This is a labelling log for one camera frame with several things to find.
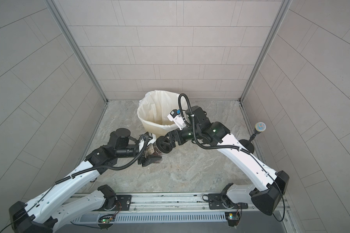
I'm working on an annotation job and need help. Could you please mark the black lidded glass jar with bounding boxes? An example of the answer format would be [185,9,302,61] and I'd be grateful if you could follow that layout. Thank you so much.
[144,143,160,158]

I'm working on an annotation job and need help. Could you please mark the white plastic bin liner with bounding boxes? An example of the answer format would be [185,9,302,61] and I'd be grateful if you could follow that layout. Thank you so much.
[137,90,179,122]

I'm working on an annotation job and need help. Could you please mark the black stand with round top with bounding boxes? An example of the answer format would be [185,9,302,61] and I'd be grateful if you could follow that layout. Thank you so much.
[239,122,266,153]

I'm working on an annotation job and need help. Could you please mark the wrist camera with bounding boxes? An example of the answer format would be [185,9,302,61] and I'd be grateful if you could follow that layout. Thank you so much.
[138,132,157,150]
[167,109,186,130]

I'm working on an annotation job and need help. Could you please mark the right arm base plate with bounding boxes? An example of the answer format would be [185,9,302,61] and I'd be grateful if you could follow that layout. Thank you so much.
[205,194,249,210]

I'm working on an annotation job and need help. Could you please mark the right black corrugated cable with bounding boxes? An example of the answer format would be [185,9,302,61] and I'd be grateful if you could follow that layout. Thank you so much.
[177,93,251,155]

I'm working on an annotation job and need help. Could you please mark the left green circuit board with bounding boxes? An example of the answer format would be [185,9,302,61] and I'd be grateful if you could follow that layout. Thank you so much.
[98,214,116,224]

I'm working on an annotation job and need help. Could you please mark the left black corrugated cable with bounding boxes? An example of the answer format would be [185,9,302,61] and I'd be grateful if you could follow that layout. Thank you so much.
[54,135,149,185]

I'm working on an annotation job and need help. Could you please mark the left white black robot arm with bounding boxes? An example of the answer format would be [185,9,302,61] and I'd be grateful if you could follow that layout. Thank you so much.
[9,128,163,233]

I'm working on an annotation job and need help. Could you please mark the cream woven waste bin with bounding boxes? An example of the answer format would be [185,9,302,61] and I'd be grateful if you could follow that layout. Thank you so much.
[140,119,178,137]

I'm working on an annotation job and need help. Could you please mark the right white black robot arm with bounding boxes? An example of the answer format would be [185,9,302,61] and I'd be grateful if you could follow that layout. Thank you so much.
[157,106,289,216]

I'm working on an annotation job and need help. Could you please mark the aluminium mounting rail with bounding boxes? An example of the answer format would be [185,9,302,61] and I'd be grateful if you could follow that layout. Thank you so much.
[60,192,232,216]

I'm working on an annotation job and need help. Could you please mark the right green circuit board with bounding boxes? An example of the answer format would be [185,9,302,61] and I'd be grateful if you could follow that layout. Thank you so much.
[225,212,241,227]

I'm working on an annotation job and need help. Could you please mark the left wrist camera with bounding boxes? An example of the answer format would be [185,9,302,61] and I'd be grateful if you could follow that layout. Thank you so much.
[138,132,157,150]

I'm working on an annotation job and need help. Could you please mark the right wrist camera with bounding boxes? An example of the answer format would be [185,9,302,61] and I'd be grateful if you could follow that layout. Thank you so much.
[167,109,186,130]

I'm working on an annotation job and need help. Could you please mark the green circuit board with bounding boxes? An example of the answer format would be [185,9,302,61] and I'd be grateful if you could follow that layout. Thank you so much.
[98,214,116,224]
[225,212,241,227]

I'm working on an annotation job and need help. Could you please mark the black round jar lid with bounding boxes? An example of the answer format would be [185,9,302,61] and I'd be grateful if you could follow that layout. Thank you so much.
[156,136,173,154]

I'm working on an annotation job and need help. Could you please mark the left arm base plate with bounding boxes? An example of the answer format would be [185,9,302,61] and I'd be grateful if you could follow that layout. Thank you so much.
[95,195,132,212]

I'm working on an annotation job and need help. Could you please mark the black corrugated cable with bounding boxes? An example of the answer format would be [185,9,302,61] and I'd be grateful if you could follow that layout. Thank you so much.
[54,135,149,185]
[177,93,251,155]

